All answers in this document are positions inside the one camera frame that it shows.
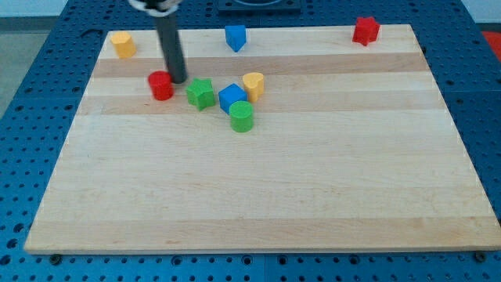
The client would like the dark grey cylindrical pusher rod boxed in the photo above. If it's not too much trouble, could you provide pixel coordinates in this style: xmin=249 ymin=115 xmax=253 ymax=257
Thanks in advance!
xmin=155 ymin=13 xmax=188 ymax=84

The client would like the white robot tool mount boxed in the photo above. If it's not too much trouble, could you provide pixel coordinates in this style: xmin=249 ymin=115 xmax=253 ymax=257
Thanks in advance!
xmin=128 ymin=0 xmax=182 ymax=16

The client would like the red cylinder block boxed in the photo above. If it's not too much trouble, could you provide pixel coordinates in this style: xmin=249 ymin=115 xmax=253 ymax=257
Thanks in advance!
xmin=148 ymin=70 xmax=174 ymax=101

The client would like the yellow hexagon block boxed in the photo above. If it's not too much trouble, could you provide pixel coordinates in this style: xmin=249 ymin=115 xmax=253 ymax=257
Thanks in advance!
xmin=110 ymin=31 xmax=136 ymax=59

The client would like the green star block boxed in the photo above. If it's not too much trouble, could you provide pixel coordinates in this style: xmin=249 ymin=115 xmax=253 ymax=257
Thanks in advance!
xmin=186 ymin=78 xmax=215 ymax=111

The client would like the blue triangle block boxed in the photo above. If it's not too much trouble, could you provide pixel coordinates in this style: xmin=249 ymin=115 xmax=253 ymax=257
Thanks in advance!
xmin=225 ymin=25 xmax=247 ymax=52

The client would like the blue cube block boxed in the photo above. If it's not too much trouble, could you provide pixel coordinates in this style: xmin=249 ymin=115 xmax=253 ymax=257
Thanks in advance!
xmin=218 ymin=84 xmax=247 ymax=114

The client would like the yellow heart block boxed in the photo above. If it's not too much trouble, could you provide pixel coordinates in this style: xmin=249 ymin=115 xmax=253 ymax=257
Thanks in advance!
xmin=243 ymin=72 xmax=265 ymax=103

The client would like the green cylinder block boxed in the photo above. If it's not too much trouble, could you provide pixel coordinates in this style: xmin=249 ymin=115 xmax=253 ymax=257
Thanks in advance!
xmin=229 ymin=101 xmax=254 ymax=132

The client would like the red star block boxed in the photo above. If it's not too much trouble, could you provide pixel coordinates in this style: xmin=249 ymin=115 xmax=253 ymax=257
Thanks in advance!
xmin=352 ymin=16 xmax=380 ymax=46

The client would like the light wooden board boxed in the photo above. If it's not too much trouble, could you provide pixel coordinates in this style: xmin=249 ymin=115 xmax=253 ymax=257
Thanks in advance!
xmin=24 ymin=24 xmax=500 ymax=255

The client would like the red object at right edge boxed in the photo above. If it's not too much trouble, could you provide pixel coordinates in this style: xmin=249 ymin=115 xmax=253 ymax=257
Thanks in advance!
xmin=482 ymin=31 xmax=501 ymax=61

